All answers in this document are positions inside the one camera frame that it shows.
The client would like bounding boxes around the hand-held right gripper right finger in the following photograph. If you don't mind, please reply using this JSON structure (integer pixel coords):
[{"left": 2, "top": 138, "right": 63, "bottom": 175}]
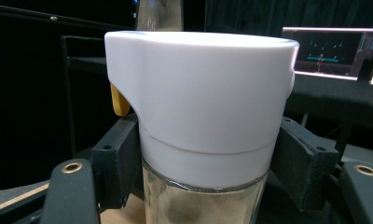
[{"left": 269, "top": 116, "right": 340, "bottom": 213}]

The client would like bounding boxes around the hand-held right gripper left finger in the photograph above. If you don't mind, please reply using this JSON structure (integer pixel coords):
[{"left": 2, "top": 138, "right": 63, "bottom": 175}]
[{"left": 90, "top": 113, "right": 145, "bottom": 210}]

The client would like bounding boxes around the black two-tier shelf rack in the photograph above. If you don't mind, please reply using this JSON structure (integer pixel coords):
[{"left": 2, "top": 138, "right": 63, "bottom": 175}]
[{"left": 61, "top": 35, "right": 373, "bottom": 163}]

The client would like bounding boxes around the computer monitor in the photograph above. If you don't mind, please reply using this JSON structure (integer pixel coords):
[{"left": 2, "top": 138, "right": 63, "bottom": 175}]
[{"left": 281, "top": 26, "right": 373, "bottom": 82}]

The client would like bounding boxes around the grey metal stand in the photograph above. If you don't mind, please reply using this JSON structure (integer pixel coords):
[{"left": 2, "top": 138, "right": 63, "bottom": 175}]
[{"left": 135, "top": 0, "right": 185, "bottom": 33}]

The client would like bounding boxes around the glass bottle with white cap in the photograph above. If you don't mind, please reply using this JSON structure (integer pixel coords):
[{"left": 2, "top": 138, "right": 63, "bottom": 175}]
[{"left": 104, "top": 30, "right": 300, "bottom": 224}]

